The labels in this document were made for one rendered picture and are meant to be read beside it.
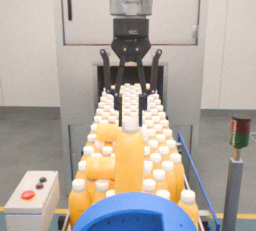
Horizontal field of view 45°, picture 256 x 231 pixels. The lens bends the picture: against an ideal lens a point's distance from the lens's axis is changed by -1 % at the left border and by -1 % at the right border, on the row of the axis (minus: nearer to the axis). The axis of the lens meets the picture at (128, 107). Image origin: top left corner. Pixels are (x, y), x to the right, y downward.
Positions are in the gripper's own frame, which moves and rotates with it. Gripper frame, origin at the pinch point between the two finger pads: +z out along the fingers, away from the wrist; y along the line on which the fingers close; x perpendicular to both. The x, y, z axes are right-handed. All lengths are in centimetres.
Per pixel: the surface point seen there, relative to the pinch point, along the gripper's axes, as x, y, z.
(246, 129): 27.0, 38.0, 14.3
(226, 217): 29, 35, 49
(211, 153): 267, 100, 134
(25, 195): 6.9, -28.3, 26.3
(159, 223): -11.5, 6.0, 21.4
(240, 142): 27.0, 36.6, 19.1
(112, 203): -13.9, -3.7, 14.8
